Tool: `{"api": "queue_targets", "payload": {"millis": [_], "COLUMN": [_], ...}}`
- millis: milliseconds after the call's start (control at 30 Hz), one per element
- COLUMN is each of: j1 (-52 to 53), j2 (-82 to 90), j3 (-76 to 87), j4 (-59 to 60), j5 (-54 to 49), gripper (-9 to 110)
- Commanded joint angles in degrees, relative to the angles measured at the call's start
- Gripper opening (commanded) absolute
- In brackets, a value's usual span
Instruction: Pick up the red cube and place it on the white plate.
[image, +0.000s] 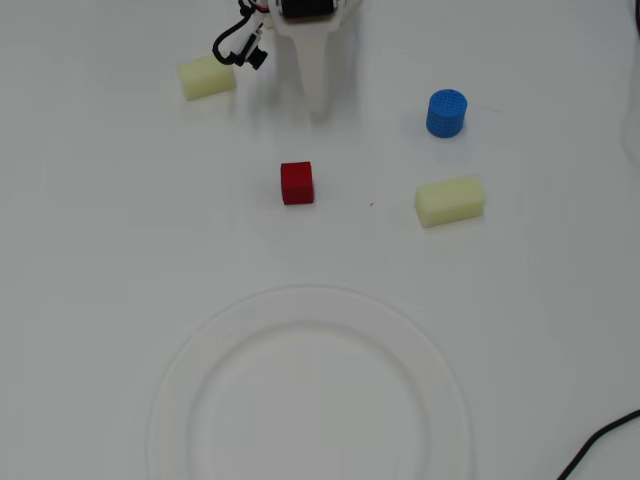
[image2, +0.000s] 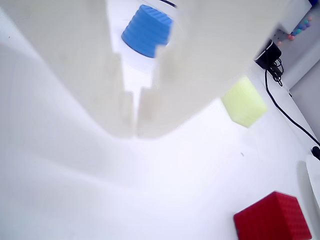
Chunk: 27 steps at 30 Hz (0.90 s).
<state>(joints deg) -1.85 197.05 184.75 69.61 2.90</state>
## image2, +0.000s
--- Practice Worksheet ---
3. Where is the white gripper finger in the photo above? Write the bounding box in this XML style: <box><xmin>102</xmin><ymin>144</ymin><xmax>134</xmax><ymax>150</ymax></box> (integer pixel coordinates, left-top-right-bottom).
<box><xmin>0</xmin><ymin>0</ymin><xmax>137</xmax><ymax>139</ymax></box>
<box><xmin>136</xmin><ymin>0</ymin><xmax>295</xmax><ymax>140</ymax></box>

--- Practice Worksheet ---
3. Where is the yellow-green foam block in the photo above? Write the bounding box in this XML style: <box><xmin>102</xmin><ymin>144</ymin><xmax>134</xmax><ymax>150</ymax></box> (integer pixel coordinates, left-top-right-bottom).
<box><xmin>220</xmin><ymin>76</ymin><xmax>269</xmax><ymax>129</ymax></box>

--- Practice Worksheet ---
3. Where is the blue ribbed cylinder block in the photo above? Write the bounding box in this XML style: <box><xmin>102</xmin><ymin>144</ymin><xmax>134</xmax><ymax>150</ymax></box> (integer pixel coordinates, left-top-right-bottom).
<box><xmin>120</xmin><ymin>4</ymin><xmax>174</xmax><ymax>59</ymax></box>

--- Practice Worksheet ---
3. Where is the red textured cube block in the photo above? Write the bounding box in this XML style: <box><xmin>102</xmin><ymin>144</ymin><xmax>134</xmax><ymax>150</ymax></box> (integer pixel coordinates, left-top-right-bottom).
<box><xmin>233</xmin><ymin>190</ymin><xmax>313</xmax><ymax>240</ymax></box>

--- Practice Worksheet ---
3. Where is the black box device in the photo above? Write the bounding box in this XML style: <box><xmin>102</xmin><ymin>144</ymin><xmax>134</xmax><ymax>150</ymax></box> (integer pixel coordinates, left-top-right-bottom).
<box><xmin>254</xmin><ymin>39</ymin><xmax>283</xmax><ymax>70</ymax></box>

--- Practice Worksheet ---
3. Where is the white box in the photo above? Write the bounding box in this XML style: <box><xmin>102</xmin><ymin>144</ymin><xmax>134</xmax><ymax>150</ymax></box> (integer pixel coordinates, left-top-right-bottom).
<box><xmin>281</xmin><ymin>0</ymin><xmax>314</xmax><ymax>34</ymax></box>

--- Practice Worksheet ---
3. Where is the black flat bar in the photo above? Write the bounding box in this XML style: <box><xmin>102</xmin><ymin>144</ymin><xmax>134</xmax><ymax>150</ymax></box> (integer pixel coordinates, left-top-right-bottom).
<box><xmin>310</xmin><ymin>145</ymin><xmax>320</xmax><ymax>161</ymax></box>

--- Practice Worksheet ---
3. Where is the thin dark cable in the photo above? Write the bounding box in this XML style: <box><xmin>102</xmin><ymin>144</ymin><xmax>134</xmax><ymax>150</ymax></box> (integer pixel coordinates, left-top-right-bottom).
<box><xmin>158</xmin><ymin>0</ymin><xmax>178</xmax><ymax>8</ymax></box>

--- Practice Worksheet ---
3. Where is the bundled black device cord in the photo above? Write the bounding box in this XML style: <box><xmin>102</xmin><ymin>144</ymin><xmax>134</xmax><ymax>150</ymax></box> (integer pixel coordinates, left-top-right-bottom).
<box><xmin>269</xmin><ymin>57</ymin><xmax>285</xmax><ymax>87</ymax></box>

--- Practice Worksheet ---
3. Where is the long black cable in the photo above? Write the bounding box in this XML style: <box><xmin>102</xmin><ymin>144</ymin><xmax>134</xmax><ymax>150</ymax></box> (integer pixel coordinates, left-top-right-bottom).
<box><xmin>264</xmin><ymin>68</ymin><xmax>320</xmax><ymax>147</ymax></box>

